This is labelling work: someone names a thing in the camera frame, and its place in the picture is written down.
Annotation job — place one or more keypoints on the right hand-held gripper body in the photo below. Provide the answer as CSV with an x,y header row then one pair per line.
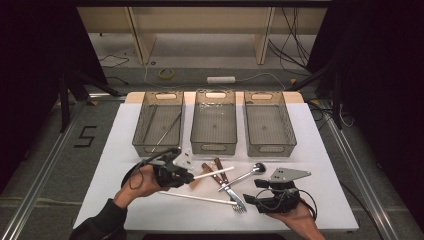
x,y
283,200

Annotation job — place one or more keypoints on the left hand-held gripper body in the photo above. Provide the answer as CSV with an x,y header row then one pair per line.
x,y
170,173

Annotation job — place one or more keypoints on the metal spoon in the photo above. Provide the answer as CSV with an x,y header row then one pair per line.
x,y
260,167

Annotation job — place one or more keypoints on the grey mesh basket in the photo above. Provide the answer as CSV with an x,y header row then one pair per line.
x,y
270,130
160,126
213,130

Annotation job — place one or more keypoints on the person's right hand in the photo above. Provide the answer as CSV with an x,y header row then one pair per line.
x,y
300,223

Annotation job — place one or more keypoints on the person's left hand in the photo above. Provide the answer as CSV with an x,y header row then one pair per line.
x,y
140,186

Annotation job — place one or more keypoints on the white table cover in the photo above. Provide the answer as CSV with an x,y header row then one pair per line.
x,y
186,216

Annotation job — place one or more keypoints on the yellow tape roll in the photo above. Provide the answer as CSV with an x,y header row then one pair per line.
x,y
166,74

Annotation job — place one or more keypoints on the white power strip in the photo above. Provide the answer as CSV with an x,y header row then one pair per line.
x,y
220,80

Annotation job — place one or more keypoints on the black metal stand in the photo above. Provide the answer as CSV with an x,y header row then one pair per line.
x,y
337,100
64,100

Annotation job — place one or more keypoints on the beige wooden shelf unit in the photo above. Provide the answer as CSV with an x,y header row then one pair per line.
x,y
200,23

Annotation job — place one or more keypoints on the dark curtain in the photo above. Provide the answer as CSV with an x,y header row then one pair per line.
x,y
383,66
30,66

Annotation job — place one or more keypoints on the aluminium floor rail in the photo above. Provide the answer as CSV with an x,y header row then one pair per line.
x,y
36,181
356,166

